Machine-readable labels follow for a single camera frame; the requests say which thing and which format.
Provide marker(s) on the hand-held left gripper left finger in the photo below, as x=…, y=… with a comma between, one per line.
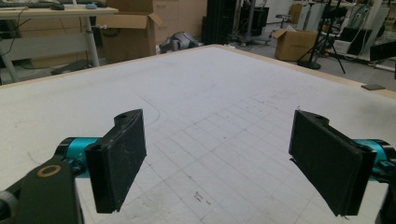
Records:
x=115, y=161

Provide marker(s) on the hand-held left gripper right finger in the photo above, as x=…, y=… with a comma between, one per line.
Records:
x=330, y=161

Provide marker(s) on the white grid mat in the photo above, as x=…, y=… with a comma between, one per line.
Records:
x=199, y=93

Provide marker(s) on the open cardboard box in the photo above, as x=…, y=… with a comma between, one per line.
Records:
x=130, y=43

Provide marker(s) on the small cardboard box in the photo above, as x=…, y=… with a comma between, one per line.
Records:
x=294, y=45

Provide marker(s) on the black flat panel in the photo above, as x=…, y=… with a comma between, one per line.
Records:
x=383, y=51

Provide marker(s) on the black tripod stand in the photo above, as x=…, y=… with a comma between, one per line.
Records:
x=323, y=37

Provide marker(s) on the grey rounded device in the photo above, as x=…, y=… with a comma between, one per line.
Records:
x=183, y=42

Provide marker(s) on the large cardboard box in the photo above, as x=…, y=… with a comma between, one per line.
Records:
x=180, y=18

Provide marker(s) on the small blue object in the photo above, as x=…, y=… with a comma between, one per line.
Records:
x=91, y=6

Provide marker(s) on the black computer mouse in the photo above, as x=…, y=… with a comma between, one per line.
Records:
x=57, y=6

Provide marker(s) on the black keyboard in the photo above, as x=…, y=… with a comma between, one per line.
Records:
x=21, y=4

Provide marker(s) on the grey metal bracket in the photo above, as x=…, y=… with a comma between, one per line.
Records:
x=373, y=87

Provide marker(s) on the grey metal pedestal stand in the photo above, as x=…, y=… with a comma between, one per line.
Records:
x=250, y=21

